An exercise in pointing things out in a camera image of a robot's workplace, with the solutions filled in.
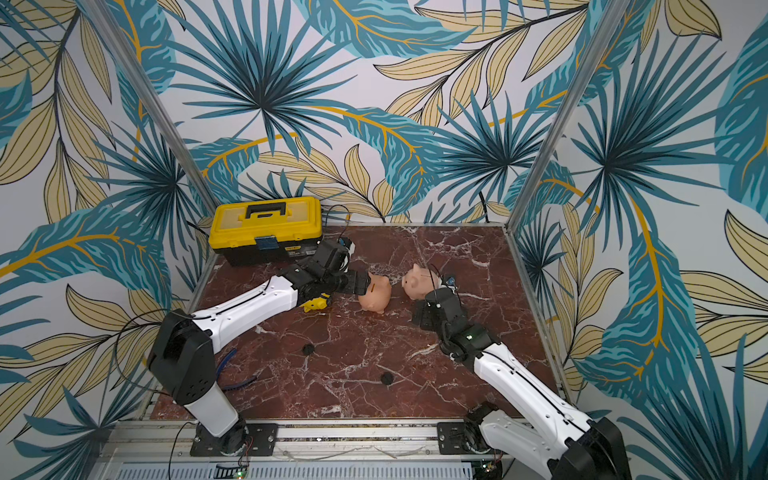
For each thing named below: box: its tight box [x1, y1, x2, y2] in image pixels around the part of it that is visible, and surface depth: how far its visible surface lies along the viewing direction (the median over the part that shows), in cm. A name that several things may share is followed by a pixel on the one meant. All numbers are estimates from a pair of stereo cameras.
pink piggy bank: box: [402, 264, 441, 300], surface depth 96 cm
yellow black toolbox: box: [208, 196, 323, 266], surface depth 100 cm
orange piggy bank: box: [358, 272, 392, 314], surface depth 94 cm
